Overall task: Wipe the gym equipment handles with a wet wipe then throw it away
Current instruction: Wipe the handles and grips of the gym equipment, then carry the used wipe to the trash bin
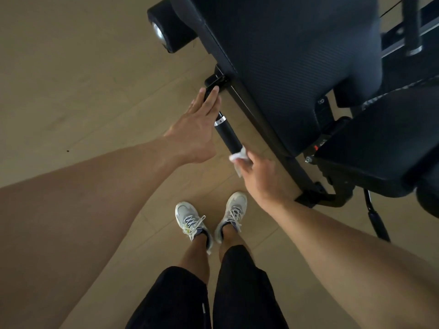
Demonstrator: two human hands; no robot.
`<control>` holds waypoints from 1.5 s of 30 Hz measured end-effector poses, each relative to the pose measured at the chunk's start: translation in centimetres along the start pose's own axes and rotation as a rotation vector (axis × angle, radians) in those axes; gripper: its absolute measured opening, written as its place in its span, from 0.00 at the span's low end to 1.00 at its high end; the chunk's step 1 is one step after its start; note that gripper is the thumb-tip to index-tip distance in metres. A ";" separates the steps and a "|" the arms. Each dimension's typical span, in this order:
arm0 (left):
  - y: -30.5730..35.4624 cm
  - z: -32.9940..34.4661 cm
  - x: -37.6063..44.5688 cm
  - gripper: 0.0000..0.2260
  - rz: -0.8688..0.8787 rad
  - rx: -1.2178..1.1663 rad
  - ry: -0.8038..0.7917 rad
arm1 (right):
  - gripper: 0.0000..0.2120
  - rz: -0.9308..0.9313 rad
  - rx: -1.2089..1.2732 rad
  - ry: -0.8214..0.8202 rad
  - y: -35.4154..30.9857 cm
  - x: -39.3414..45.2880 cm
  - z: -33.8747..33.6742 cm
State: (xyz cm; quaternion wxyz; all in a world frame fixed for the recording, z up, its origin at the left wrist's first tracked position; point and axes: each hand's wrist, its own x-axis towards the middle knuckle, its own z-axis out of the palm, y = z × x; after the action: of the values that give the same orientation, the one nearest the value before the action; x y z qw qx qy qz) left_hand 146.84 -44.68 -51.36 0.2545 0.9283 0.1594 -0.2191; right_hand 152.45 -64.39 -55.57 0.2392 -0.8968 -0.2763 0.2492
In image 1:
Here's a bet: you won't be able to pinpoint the person's left forearm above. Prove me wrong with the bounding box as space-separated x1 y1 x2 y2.
0 135 193 329

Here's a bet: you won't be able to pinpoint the black textured chest pad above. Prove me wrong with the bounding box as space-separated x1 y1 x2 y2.
168 0 384 158

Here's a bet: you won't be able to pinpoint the black padded backrest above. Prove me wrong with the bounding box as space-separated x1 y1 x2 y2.
415 164 439 219

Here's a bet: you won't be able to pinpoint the black adjustment lever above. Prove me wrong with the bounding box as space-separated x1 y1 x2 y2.
363 189 391 243

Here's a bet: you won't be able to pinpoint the white sneaker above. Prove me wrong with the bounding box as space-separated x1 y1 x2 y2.
175 201 214 256
214 191 248 244

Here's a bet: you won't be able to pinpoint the black steel rack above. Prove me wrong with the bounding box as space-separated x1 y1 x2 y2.
204 0 439 209

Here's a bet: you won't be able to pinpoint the person's right forearm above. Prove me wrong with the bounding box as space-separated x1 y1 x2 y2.
264 198 439 329

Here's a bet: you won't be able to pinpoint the person's right leg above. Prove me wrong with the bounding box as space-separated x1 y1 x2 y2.
219 224 253 263

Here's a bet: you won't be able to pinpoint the white cleaning wipe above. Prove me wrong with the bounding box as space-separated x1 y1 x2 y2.
229 145 249 179

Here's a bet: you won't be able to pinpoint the person's leg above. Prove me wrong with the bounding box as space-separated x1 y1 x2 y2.
178 233 210 285
219 224 253 263

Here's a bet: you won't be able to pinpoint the black roller chrome end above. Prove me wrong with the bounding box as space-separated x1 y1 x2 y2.
146 0 199 54

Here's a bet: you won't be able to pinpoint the person's left leg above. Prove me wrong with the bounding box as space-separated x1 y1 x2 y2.
178 233 210 285

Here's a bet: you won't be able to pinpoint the person's left hand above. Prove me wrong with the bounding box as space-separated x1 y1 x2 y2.
164 86 222 165

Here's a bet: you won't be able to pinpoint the person's right hand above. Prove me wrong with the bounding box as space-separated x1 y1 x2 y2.
235 149 292 211

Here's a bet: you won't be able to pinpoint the black padded seat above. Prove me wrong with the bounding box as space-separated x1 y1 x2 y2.
312 84 439 198

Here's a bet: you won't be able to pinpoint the black shorts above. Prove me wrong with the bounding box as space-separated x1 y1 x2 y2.
125 244 290 329

